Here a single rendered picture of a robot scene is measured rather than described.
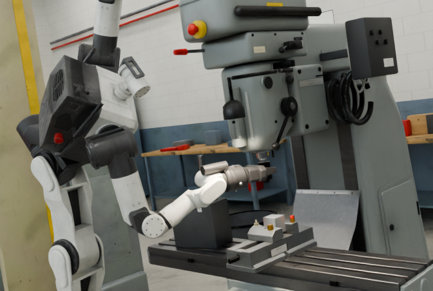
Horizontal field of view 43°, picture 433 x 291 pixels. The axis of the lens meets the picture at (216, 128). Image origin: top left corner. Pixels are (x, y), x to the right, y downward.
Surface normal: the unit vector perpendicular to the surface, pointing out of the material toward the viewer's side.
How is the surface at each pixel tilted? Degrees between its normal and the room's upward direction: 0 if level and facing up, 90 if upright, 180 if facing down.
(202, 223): 90
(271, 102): 90
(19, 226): 90
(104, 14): 101
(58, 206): 115
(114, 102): 58
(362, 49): 90
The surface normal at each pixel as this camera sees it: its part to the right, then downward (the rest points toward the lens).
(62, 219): -0.54, 0.12
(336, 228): -0.61, -0.59
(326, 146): -0.70, 0.14
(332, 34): 0.69, -0.07
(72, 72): 0.62, -0.61
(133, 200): 0.41, 0.04
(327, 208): -0.69, -0.32
